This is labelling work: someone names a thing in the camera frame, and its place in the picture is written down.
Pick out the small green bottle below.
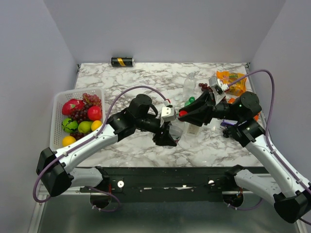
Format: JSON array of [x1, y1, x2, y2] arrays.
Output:
[[184, 96, 195, 107]]

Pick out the green watermelon toy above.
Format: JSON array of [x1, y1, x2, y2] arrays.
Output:
[[62, 118, 78, 133]]

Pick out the small bottle red cap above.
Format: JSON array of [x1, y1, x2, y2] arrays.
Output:
[[169, 119, 186, 144]]

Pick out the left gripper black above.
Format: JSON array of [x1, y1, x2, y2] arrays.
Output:
[[136, 116, 178, 147]]

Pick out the clear plastic water bottle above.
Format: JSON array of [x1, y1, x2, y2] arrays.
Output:
[[183, 72, 196, 100]]

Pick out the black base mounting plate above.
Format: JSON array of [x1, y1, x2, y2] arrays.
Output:
[[80, 165, 247, 206]]

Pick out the red apple toy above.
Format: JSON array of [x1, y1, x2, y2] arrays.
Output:
[[87, 106, 103, 121]]

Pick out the purple box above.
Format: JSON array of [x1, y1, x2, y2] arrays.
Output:
[[221, 119, 238, 127]]

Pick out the large clear bottle white cap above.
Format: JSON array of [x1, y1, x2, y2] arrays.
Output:
[[187, 123, 201, 136]]

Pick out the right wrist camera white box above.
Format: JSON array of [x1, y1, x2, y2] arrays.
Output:
[[208, 76, 229, 105]]

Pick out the orange razor box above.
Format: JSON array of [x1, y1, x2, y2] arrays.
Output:
[[228, 98, 260, 121]]

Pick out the red grape bunch on table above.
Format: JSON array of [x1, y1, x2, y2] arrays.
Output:
[[198, 83, 210, 92]]

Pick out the red grape bunch in basket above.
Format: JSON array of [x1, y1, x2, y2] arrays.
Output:
[[70, 93, 102, 140]]

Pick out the white plastic basket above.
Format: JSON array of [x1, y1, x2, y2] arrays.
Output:
[[50, 87, 105, 150]]

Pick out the orange fruit toy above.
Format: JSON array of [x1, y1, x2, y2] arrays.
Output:
[[62, 135, 76, 147]]

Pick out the dark grape bunch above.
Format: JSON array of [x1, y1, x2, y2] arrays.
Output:
[[223, 128, 233, 138]]

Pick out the red dragon fruit toy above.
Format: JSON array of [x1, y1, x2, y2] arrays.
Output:
[[62, 99, 85, 116]]

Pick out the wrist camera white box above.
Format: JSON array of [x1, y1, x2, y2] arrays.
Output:
[[161, 105, 176, 122], [208, 76, 229, 105]]

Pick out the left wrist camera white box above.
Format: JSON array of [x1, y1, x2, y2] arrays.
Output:
[[161, 105, 176, 122]]

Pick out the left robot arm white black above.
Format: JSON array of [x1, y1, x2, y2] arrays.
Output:
[[36, 94, 177, 197]]

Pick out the green pear toy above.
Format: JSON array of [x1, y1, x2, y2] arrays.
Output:
[[78, 121, 93, 133]]

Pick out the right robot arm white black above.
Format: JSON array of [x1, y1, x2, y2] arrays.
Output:
[[178, 91, 311, 223]]

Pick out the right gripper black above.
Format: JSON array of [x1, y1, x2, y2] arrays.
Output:
[[179, 89, 242, 126]]

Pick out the black battery with gold band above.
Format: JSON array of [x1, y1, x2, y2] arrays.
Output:
[[111, 57, 135, 67]]

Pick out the orange snack bag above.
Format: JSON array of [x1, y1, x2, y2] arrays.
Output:
[[216, 70, 247, 96]]

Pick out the yellow lemon toy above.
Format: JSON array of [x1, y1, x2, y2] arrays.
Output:
[[91, 120, 102, 131]]

